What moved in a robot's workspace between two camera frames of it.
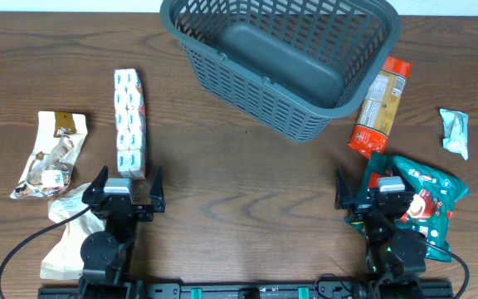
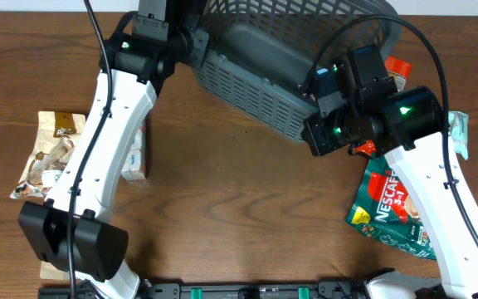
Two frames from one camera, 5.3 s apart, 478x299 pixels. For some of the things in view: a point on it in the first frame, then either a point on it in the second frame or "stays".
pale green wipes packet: [456, 129] stays
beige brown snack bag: [47, 173] stays
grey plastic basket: [287, 66] stays
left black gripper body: [143, 213] to [178, 29]
